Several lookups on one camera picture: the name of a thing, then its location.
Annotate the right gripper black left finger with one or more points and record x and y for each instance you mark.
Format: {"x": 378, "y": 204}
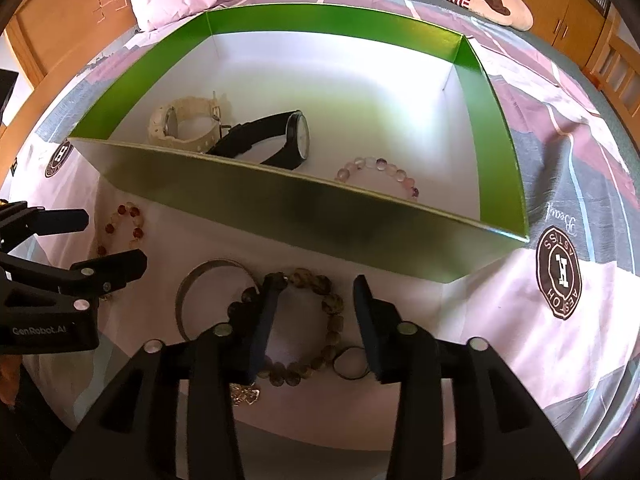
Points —
{"x": 130, "y": 432}

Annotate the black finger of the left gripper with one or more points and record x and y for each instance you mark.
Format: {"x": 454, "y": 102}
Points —
{"x": 109, "y": 273}
{"x": 18, "y": 222}

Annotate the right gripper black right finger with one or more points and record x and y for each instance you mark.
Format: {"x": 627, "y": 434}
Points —
{"x": 501, "y": 432}

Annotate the silver metal bangle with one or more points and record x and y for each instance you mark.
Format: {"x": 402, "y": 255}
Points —
{"x": 204, "y": 295}

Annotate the pink grey bed sheet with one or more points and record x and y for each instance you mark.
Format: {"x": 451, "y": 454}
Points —
{"x": 579, "y": 176}

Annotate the cream white wristwatch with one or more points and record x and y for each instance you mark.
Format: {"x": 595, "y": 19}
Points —
{"x": 192, "y": 124}

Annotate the black wristwatch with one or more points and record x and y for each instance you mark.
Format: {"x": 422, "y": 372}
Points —
{"x": 289, "y": 127}

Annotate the green cardboard box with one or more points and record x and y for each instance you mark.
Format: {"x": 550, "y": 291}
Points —
{"x": 411, "y": 167}

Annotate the wooden wardrobe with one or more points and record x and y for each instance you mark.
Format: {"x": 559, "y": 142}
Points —
{"x": 572, "y": 27}

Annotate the wooden bed frame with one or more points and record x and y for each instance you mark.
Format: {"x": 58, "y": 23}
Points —
{"x": 613, "y": 68}

